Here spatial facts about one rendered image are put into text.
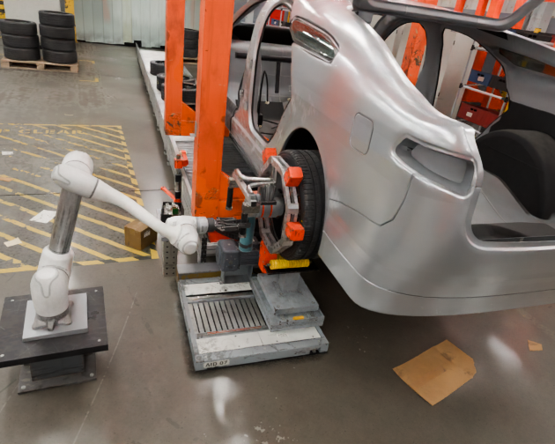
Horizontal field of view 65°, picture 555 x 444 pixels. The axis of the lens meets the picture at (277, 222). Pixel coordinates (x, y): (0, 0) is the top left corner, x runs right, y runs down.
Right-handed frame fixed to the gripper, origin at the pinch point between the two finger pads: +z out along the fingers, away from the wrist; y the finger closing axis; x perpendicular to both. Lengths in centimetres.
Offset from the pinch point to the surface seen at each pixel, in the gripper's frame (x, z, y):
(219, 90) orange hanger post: 58, -5, -60
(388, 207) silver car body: 44, 37, 70
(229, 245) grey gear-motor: -42, 6, -47
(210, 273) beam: -72, -3, -57
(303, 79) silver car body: 72, 36, -33
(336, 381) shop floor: -83, 53, 45
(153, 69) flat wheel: -43, 8, -718
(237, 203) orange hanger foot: -17, 13, -60
